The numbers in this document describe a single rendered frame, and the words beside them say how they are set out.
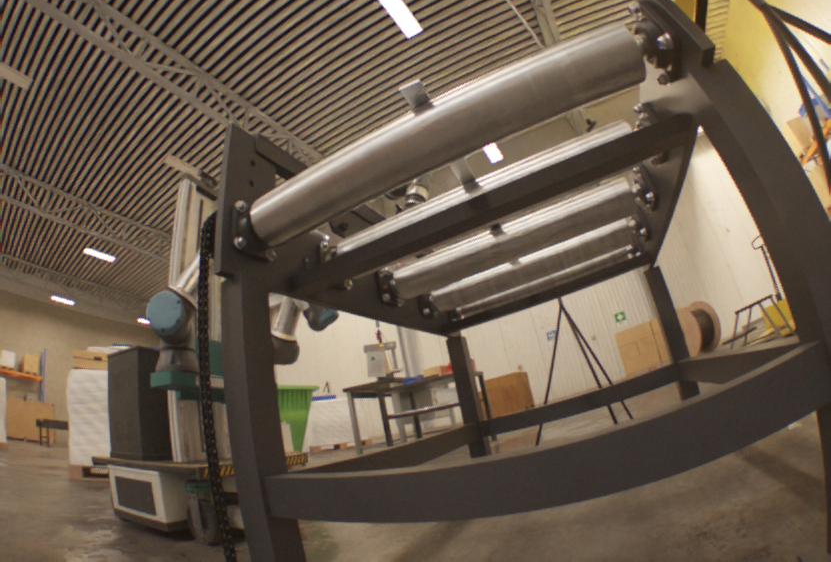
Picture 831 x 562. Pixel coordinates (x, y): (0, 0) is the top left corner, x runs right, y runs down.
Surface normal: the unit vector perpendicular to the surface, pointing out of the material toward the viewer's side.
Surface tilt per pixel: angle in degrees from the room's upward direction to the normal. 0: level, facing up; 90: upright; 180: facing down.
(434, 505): 90
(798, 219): 90
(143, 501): 90
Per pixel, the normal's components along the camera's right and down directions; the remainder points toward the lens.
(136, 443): -0.33, -0.33
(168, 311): 0.33, -0.39
